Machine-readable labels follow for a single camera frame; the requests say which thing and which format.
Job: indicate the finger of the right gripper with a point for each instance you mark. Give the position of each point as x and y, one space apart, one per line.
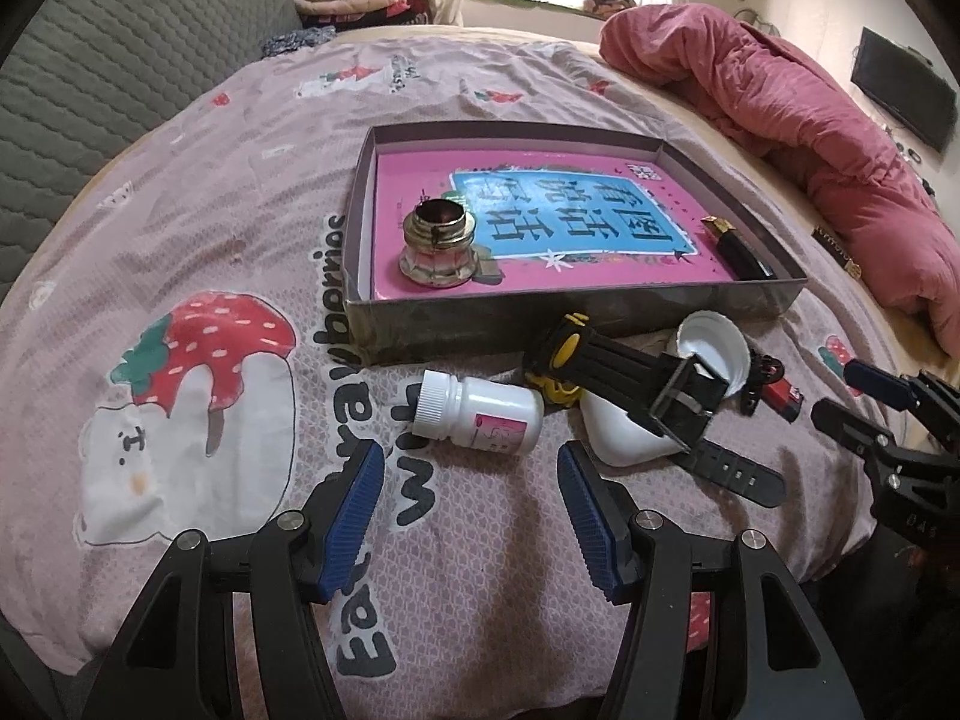
864 438
927 397

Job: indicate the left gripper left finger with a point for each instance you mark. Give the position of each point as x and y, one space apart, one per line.
174 656

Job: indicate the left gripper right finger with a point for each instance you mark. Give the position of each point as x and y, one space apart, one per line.
717 629

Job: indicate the white plastic jar lid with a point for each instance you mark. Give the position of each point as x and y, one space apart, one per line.
719 342

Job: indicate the black yellow digital watch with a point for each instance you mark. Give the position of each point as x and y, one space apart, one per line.
666 395

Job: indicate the metal glass ink bottle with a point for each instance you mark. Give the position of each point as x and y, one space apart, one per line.
438 244

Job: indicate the small red black object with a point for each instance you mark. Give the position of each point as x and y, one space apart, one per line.
767 383

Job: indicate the black gold mattress label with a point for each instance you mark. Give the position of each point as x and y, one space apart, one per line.
831 245

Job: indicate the white plastic dish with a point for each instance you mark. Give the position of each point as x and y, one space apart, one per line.
617 441

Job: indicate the pink rolled quilt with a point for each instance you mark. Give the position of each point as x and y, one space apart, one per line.
780 105

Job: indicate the white pill bottle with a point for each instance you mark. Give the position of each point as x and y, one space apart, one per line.
478 414

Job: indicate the pink Chinese workbook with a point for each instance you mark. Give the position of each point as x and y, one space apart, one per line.
547 219

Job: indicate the grey shallow cardboard box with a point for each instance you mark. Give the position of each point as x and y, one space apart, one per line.
422 329

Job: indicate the patterned bag on sill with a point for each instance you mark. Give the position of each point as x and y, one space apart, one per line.
603 9

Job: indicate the blue patterned cloth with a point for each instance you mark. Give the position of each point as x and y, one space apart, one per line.
304 38

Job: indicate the grey quilted headboard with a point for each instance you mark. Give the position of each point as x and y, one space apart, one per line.
87 78

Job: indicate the black wall television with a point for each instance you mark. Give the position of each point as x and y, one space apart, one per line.
905 86

